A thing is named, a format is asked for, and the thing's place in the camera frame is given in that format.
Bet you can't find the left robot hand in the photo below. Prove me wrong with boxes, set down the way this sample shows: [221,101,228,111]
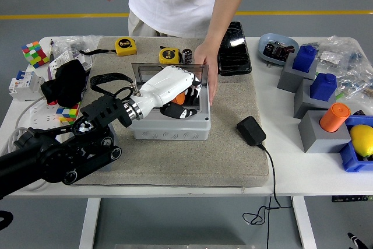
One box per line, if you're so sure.
[134,65,202,120]

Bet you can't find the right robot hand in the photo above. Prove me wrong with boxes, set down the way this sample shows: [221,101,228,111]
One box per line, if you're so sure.
[347,232,373,249]

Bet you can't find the person's left hand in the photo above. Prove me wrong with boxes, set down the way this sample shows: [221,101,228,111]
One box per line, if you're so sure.
[193,41,219,107]

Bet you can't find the orange cylinder battery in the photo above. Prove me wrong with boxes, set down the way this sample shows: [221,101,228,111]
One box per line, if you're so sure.
[319,103,351,133]
[171,91,186,106]

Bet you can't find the grey junction box tinted lid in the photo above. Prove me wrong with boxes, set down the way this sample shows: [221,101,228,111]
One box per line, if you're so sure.
[129,62,212,141]

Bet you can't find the black cylindrical capacitor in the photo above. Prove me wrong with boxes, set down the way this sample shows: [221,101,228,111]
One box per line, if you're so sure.
[182,48,193,65]

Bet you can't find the glossy black tray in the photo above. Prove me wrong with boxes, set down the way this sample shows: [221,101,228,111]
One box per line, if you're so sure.
[217,21,252,76]

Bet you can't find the small yellow tape measure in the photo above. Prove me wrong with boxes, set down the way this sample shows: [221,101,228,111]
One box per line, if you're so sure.
[159,47,181,65]

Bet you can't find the black table control panel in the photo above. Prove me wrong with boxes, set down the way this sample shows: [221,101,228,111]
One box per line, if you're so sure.
[331,195,373,203]

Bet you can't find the white table leg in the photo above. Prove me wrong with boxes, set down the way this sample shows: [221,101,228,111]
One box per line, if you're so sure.
[292,196,317,249]
[78,197,101,249]

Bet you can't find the blue-grey bowl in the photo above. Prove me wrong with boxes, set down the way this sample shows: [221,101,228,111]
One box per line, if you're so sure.
[258,33,300,67]

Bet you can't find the dark electronic parts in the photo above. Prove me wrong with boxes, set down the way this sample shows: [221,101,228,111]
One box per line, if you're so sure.
[263,41,295,62]

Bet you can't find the clear plastic bag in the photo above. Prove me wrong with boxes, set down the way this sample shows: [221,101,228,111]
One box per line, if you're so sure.
[54,34,101,57]

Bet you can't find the grey-brown mat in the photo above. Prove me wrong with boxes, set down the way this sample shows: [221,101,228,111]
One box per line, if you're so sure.
[62,36,270,188]

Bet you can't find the blue plastic bin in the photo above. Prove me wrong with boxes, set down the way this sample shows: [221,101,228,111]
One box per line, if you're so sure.
[339,114,373,173]

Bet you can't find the white grey circuit breaker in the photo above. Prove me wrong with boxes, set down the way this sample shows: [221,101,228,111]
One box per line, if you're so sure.
[76,55,93,71]

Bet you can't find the grey block holder square hole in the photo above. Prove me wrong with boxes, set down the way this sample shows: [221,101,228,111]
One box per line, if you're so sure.
[276,55,318,94]
[293,79,337,120]

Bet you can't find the white printed card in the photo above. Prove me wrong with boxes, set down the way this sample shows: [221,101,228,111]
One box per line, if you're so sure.
[48,49,73,79]

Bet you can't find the black cloth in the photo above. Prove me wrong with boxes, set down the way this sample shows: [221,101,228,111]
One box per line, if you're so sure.
[40,59,88,107]

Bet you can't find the grey block holder round hole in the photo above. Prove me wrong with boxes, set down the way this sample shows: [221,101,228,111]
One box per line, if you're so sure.
[297,110,352,153]
[87,123,122,173]

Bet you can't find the small multicolour puzzle cube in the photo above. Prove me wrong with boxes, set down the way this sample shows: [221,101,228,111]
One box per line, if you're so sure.
[55,101,81,125]

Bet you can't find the yellow lemon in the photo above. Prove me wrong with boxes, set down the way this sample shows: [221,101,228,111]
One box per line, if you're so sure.
[349,124,373,157]

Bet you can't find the large multicolour puzzle cube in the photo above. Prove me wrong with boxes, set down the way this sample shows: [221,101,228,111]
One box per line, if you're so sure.
[21,41,50,69]

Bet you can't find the clear plastic bags of parts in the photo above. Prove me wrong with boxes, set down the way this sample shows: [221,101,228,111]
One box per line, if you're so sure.
[311,35,373,101]

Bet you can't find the yellow tape measure black strap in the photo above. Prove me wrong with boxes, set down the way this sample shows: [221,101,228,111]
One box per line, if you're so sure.
[79,37,138,57]

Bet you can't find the black power adapter with cord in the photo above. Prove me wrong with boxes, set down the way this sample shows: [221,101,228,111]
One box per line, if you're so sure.
[236,115,293,249]

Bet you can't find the white circuit breaker blue switch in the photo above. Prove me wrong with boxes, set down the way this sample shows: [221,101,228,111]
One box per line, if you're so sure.
[8,70,46,101]

